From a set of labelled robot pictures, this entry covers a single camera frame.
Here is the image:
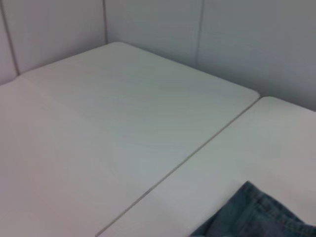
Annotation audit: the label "blue denim shorts with cartoon print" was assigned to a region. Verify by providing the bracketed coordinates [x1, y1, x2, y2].
[190, 180, 316, 237]

